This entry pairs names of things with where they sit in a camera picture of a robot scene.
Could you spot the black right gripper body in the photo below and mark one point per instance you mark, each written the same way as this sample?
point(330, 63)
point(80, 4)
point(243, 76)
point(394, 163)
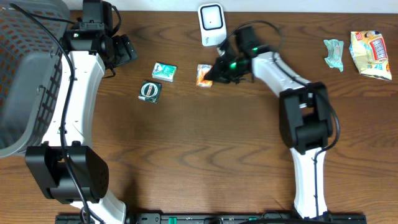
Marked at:
point(231, 68)

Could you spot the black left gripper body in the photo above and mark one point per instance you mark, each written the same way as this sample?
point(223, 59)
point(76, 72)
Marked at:
point(124, 50)

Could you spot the orange Kleenex tissue pack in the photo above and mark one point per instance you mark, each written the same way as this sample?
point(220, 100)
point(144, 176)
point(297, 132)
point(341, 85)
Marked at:
point(202, 70)

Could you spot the teal Kleenex tissue pack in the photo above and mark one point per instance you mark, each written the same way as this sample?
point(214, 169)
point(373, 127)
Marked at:
point(164, 72)

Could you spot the dark green round-logo packet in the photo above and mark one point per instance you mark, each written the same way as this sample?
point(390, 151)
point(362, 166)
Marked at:
point(150, 91)

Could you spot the mint green wipes pack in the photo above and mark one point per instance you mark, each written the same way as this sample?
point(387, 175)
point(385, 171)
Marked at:
point(335, 53)

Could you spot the cream snack bag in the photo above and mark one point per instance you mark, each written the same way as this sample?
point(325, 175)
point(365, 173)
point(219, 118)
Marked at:
point(369, 54)

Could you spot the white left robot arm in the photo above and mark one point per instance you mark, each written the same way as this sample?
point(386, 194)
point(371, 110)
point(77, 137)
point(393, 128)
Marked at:
point(65, 165)

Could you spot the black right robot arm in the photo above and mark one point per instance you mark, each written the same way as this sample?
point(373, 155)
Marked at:
point(305, 122)

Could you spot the white barcode scanner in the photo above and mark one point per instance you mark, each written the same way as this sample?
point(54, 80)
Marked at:
point(212, 24)

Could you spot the dark grey plastic basket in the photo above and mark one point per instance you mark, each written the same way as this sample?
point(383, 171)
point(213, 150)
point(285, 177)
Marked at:
point(31, 71)

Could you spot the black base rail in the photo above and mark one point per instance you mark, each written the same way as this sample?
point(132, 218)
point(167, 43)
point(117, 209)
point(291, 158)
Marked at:
point(266, 218)

